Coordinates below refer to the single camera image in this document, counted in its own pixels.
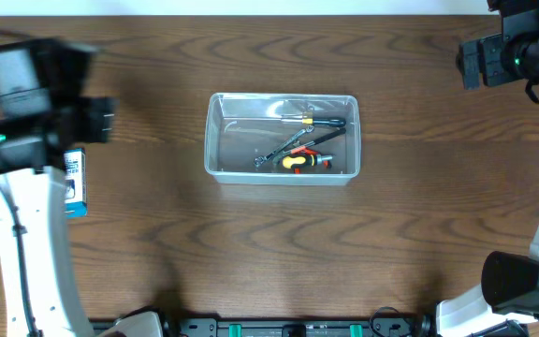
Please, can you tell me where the blue white screwdriver box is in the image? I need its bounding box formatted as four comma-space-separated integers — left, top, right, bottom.
65, 148, 88, 218

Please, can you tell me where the clear plastic container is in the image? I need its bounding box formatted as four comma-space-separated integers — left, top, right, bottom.
204, 93, 361, 185

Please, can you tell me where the slim yellow black screwdriver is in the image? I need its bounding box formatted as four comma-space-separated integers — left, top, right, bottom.
280, 113, 346, 128

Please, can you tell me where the small silver wrench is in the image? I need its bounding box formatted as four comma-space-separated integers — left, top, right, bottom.
254, 125, 314, 168

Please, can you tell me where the small claw hammer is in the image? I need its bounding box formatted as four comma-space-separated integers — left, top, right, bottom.
272, 128, 346, 165

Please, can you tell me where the stubby yellow black screwdriver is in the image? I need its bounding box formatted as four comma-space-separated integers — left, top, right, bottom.
282, 154, 333, 169

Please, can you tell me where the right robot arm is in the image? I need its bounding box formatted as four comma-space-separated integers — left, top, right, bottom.
415, 0, 539, 336

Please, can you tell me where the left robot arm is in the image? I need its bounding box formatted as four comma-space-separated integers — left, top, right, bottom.
0, 38, 113, 336

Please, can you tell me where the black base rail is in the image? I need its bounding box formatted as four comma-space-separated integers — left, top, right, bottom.
89, 306, 531, 337

